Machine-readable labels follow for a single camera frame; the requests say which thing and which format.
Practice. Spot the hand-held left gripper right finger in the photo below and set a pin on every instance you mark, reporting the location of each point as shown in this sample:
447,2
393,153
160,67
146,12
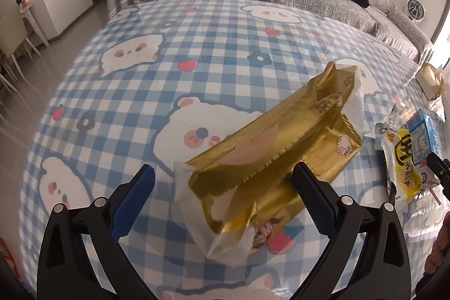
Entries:
313,198

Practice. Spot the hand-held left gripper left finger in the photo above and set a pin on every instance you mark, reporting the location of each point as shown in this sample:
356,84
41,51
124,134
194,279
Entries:
135,201

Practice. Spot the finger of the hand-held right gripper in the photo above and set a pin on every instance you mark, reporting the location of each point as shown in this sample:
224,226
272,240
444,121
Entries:
441,171

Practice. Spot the gold snack bag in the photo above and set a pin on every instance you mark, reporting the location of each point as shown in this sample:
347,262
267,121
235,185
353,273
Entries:
218,236

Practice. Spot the person's right hand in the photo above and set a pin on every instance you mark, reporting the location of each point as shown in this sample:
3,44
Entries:
439,250

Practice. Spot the blue white drink carton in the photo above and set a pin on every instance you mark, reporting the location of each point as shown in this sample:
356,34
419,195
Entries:
425,142

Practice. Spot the yellow black snack packet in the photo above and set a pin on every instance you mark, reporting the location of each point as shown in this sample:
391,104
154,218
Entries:
404,166

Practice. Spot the gold printed snack wrapper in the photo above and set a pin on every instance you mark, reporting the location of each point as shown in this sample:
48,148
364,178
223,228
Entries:
337,145

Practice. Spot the beige paper bag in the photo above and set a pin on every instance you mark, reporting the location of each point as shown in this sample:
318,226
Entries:
431,82

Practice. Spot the blue checked bear tablecloth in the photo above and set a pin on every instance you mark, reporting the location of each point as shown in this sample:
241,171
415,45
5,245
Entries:
140,92

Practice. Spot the small white fan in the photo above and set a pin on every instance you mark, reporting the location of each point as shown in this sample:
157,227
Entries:
414,8

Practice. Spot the row of white chairs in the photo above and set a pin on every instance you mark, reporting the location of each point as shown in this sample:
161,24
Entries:
14,50

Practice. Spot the white side table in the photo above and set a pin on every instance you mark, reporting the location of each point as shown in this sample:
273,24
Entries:
31,19

